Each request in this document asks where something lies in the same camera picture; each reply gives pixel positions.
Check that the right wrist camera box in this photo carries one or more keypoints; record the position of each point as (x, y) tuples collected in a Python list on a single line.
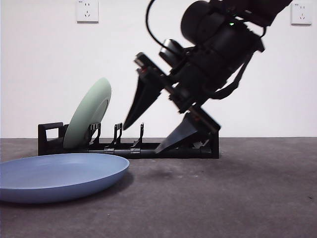
[(171, 50)]

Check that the blue plate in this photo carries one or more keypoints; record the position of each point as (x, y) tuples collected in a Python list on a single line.
[(62, 176)]

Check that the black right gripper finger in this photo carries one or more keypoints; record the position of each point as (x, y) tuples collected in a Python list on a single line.
[(143, 99), (178, 136)]

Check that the black plate rack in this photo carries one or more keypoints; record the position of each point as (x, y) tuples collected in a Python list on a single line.
[(148, 152)]

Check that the white wall socket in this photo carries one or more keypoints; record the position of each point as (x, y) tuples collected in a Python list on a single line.
[(302, 15), (87, 12)]

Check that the green plate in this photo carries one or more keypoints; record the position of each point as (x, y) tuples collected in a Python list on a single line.
[(86, 116)]

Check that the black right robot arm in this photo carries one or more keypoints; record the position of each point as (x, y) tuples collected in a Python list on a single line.
[(223, 42)]

